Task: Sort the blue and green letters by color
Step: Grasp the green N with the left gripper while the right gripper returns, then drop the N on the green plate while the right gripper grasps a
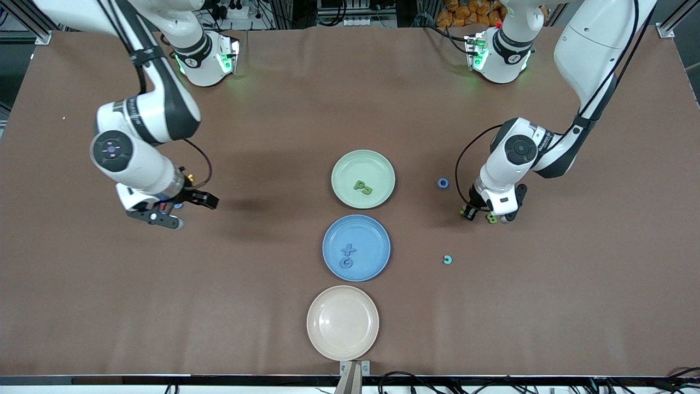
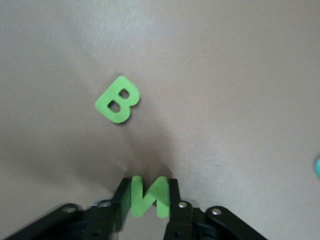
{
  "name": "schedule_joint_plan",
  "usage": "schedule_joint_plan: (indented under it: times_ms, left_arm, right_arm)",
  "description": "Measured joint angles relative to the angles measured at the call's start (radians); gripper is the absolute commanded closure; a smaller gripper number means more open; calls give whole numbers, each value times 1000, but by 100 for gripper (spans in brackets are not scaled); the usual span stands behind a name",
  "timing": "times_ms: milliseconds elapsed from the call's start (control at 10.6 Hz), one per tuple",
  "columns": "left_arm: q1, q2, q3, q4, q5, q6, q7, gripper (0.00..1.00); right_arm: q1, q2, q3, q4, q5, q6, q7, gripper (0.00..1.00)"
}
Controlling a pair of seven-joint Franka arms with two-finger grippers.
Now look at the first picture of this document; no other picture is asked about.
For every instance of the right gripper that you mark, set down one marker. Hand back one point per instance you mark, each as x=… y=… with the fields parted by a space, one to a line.
x=191 y=196

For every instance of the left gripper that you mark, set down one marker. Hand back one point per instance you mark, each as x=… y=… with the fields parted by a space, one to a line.
x=468 y=210

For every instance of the green foam letter P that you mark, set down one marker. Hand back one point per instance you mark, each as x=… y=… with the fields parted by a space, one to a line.
x=357 y=186

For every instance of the blue foam letter X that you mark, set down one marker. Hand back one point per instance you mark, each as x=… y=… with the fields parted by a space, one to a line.
x=348 y=250

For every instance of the blue foam letter G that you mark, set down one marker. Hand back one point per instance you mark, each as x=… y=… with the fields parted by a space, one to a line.
x=342 y=264

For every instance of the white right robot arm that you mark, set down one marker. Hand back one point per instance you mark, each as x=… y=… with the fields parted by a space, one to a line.
x=136 y=158

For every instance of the blue foam letter O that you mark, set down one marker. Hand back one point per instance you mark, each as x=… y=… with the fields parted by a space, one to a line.
x=439 y=183

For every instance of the blue plate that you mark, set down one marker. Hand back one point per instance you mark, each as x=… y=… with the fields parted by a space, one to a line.
x=372 y=235

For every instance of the pale green plate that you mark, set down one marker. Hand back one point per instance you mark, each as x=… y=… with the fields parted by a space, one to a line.
x=377 y=169

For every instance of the brown paper table cover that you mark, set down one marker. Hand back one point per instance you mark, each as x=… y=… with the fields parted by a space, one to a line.
x=273 y=328

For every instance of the beige plate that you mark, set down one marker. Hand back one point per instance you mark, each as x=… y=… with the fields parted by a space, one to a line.
x=343 y=323

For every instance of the white power strip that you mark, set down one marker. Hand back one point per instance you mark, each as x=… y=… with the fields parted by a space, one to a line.
x=235 y=11
x=361 y=22

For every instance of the orange objects pile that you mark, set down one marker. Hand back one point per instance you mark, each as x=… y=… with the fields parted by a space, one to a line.
x=465 y=11

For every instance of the black table edge rail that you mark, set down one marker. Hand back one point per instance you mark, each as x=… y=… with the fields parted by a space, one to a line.
x=219 y=379

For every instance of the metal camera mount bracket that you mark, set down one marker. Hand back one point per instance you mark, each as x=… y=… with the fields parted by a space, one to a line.
x=353 y=377

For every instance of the aluminium frame profile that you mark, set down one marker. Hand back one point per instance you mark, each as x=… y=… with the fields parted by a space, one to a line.
x=664 y=30
x=44 y=37

